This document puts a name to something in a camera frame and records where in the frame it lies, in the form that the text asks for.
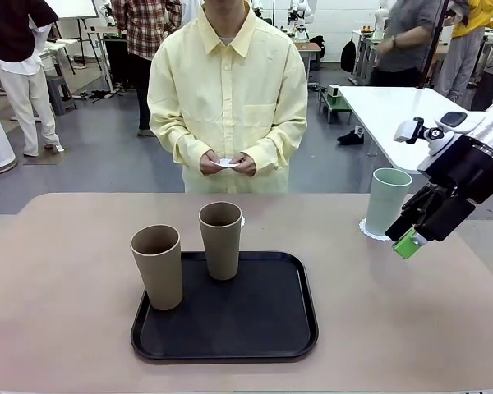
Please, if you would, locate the green bench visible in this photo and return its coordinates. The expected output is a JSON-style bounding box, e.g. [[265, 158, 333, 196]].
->
[[322, 92, 353, 124]]

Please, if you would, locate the person in plaid shirt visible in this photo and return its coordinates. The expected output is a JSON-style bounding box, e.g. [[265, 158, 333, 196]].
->
[[110, 0, 184, 137]]

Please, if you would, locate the person's right forearm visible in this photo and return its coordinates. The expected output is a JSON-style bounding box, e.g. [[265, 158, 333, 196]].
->
[[147, 110, 214, 165]]

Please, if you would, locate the black shoe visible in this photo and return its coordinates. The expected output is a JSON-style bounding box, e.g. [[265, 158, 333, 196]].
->
[[337, 126, 366, 146]]

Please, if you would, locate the person's right hand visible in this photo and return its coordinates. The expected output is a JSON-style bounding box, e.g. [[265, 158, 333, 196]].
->
[[200, 149, 227, 176]]

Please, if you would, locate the mint green plastic cup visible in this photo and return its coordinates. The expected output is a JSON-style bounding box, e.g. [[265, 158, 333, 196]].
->
[[365, 167, 413, 237]]

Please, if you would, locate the black hanging bag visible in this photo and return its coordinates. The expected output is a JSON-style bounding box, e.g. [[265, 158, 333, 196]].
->
[[339, 36, 357, 74]]

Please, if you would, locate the grey step stool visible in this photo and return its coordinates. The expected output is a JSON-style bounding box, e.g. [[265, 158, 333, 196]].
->
[[45, 75, 77, 116]]

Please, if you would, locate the person in grey shirt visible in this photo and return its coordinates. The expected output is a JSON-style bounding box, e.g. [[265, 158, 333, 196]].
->
[[371, 0, 440, 87]]

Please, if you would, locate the black plastic serving tray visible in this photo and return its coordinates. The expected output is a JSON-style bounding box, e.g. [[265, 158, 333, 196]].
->
[[130, 250, 320, 365]]

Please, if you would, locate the dark brown plastic cup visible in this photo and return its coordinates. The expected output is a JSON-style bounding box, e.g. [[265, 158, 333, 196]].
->
[[198, 201, 243, 282]]

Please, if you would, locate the whiteboard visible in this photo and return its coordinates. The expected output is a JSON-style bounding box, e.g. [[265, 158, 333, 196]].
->
[[48, 0, 99, 21]]

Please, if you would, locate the tan plastic cup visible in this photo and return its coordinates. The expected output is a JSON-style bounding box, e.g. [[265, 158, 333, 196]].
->
[[130, 223, 185, 312]]

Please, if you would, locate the person's left forearm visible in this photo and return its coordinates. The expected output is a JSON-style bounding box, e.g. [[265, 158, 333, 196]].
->
[[246, 118, 307, 172]]

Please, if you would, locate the white table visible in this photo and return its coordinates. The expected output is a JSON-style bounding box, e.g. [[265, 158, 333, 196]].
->
[[336, 85, 490, 173]]

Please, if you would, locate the person in yellow shirt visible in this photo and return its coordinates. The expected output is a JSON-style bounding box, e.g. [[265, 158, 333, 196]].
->
[[146, 0, 309, 195]]

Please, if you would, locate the black stand pole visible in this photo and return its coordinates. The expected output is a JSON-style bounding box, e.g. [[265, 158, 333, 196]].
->
[[418, 0, 451, 89]]

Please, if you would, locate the person in yellow jacket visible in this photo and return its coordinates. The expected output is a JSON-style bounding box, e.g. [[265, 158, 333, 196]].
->
[[433, 0, 493, 103]]

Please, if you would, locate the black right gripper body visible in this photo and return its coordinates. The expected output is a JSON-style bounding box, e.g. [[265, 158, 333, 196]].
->
[[429, 135, 493, 204]]

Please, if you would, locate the person's left hand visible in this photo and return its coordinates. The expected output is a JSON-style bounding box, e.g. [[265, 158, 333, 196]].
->
[[232, 152, 259, 177]]

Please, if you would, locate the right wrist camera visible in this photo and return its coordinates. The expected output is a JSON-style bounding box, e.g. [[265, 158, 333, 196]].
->
[[393, 117, 447, 145]]

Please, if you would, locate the person in white trousers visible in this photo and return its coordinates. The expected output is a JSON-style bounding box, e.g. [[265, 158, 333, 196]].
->
[[0, 0, 65, 158]]

